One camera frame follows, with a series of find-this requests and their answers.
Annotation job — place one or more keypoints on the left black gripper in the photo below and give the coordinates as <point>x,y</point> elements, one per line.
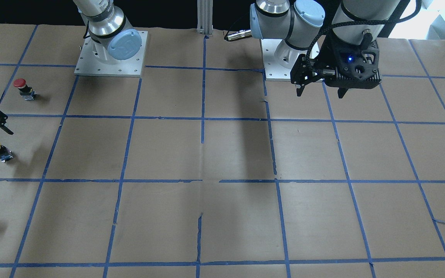
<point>326,56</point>

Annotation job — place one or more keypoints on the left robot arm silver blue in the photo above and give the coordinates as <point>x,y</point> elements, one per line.
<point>303,24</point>

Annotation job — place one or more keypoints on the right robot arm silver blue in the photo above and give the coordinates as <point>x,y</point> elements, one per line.
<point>112,47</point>

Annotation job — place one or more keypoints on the red push button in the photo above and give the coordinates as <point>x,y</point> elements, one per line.
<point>26,92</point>

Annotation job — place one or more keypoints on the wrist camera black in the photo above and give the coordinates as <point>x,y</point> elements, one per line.
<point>355,68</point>

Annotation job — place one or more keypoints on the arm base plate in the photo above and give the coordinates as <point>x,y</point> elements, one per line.
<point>278,59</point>
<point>94,60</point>

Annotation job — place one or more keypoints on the aluminium frame post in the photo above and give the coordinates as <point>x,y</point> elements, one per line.
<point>204,17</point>

